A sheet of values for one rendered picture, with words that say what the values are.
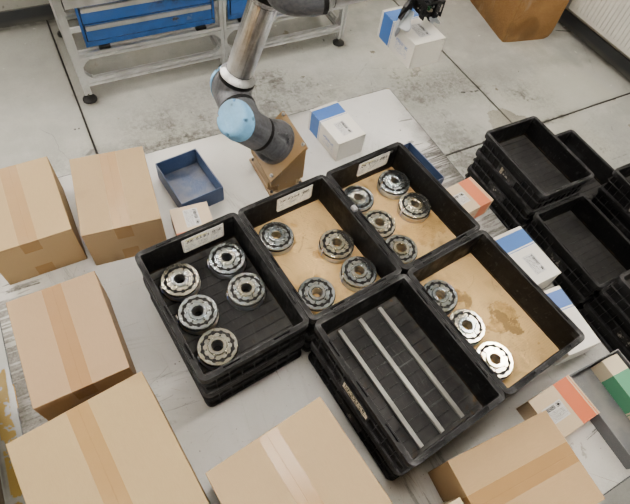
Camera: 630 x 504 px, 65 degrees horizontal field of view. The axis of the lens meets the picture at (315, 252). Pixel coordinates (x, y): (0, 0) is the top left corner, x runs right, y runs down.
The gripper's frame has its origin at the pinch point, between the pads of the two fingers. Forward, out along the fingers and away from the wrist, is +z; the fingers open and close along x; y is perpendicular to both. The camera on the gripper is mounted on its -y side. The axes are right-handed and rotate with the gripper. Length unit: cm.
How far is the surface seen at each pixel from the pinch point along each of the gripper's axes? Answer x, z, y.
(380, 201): -30, 28, 41
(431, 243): -24, 28, 61
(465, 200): 1, 34, 49
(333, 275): -57, 28, 59
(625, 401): 3, 37, 125
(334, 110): -20.8, 32.5, -6.3
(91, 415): -126, 21, 71
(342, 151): -25.5, 37.0, 9.8
